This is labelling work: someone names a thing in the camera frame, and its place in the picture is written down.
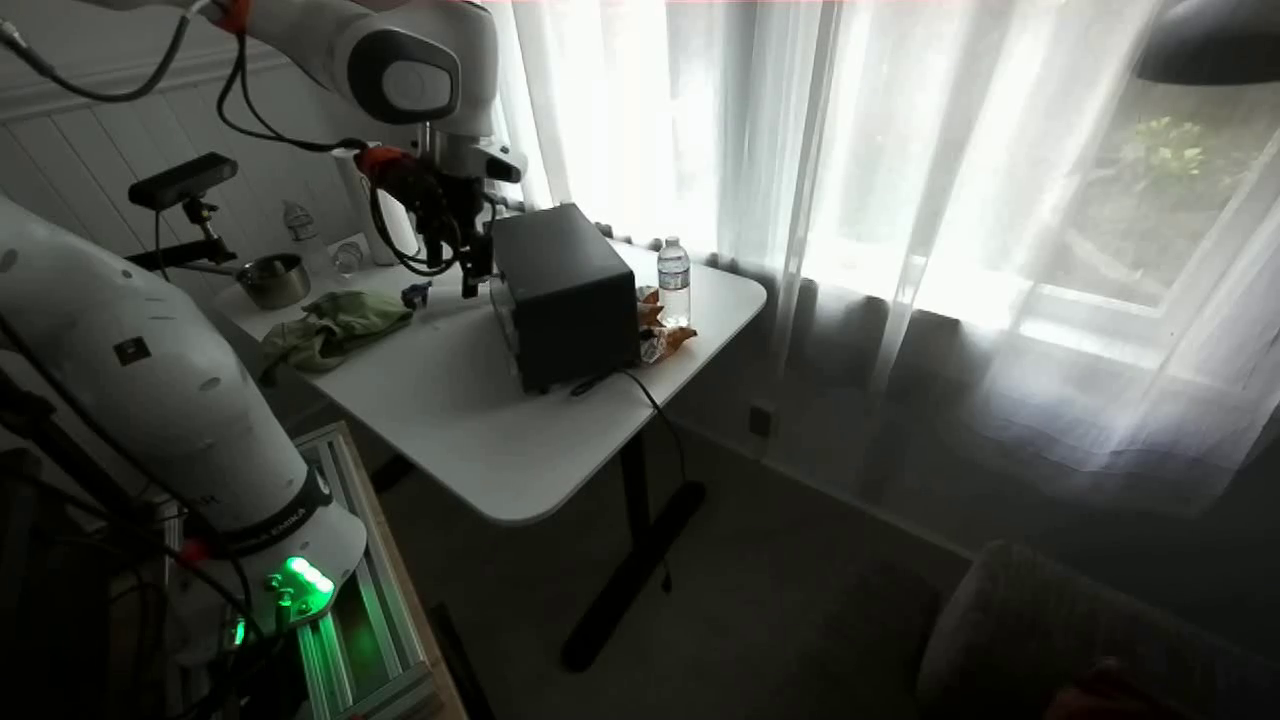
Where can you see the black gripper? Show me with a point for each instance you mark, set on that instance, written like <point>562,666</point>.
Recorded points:
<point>447,218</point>

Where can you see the black toaster oven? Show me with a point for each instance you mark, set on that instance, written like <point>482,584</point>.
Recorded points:
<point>566,296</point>

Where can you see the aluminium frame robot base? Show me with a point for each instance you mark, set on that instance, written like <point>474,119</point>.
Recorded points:
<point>364,659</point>

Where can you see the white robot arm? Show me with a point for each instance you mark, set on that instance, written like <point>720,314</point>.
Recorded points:
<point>148,369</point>

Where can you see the white table with black leg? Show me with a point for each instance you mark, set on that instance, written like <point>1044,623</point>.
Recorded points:
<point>447,399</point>

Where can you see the dark metal bowl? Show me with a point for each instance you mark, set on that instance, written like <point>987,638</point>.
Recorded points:
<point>272,282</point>

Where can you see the green cloth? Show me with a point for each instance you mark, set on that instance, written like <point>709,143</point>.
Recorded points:
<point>329,329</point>

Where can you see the clear water bottle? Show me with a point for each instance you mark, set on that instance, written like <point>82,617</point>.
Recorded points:
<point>674,268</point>

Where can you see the orange snack packet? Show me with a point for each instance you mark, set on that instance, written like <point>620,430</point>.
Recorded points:
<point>658,338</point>

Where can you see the white sheer curtain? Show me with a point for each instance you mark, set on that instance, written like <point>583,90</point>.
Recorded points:
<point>1073,265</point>

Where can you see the grey armchair corner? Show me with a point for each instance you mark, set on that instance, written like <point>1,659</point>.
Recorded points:
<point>1024,625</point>

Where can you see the black lamp shade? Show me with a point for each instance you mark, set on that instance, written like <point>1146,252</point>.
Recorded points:
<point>1215,40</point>

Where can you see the black camera on stand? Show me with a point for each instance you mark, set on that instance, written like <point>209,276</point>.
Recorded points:
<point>187,186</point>

